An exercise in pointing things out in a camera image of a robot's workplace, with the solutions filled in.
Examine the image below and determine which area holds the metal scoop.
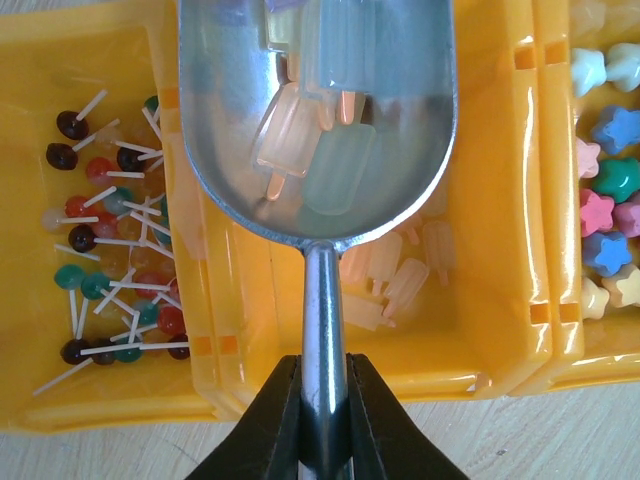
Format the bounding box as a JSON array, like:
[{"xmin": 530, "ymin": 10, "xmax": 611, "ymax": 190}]
[{"xmin": 178, "ymin": 1, "xmax": 458, "ymax": 475}]

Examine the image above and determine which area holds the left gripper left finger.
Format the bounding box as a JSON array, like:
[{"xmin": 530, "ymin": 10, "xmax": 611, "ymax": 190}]
[{"xmin": 188, "ymin": 355, "xmax": 302, "ymax": 479}]

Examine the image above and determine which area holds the orange three-compartment bin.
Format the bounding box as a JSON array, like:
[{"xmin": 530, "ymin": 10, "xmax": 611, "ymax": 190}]
[{"xmin": 1, "ymin": 1, "xmax": 639, "ymax": 434}]

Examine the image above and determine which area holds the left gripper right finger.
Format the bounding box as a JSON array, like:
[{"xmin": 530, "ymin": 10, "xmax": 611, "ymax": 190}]
[{"xmin": 346, "ymin": 354, "xmax": 467, "ymax": 479}]

